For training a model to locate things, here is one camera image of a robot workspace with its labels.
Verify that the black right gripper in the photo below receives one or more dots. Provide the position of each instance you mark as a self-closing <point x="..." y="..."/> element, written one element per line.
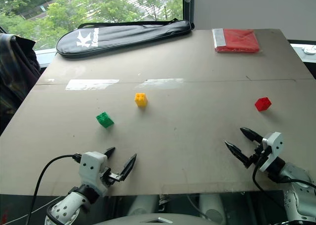
<point x="259" y="153"/>

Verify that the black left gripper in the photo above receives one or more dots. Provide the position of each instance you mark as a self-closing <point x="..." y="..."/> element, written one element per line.
<point x="111" y="176"/>

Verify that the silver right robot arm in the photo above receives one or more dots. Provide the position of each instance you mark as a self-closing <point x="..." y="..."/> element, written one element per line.
<point x="297" y="185"/>

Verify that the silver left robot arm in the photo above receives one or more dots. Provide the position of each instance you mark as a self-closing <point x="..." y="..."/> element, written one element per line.
<point x="67" y="207"/>

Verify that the green toy brick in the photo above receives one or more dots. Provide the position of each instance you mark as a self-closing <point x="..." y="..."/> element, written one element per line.
<point x="105" y="120"/>

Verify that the red toy brick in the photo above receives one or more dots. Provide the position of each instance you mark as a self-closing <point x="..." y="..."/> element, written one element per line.
<point x="262" y="104"/>

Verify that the yellow toy brick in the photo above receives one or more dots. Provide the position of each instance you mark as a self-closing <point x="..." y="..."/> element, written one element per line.
<point x="141" y="100"/>

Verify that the white rounded shape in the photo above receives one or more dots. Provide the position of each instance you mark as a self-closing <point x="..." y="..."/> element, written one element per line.
<point x="211" y="207"/>

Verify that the clear tape strip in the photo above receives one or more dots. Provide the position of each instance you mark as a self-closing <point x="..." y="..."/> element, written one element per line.
<point x="91" y="84"/>

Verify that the red packet with white label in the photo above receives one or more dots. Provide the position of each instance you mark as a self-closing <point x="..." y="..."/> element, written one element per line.
<point x="239" y="41"/>

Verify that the small white round object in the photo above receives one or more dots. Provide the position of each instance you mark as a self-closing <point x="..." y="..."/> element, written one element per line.
<point x="309" y="49"/>

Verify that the black racket bag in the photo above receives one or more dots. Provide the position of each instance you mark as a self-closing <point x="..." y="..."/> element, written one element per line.
<point x="118" y="38"/>

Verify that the dark plaid jacket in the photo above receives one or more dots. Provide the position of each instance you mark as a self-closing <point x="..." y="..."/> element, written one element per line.
<point x="14" y="74"/>

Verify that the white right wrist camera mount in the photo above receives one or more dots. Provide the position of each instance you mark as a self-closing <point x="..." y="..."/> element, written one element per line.
<point x="272" y="148"/>

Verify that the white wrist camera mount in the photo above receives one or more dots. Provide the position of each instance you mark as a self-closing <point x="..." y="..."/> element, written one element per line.
<point x="90" y="168"/>
<point x="272" y="148"/>

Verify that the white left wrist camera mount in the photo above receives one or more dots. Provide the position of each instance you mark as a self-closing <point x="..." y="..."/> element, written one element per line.
<point x="90" y="168"/>

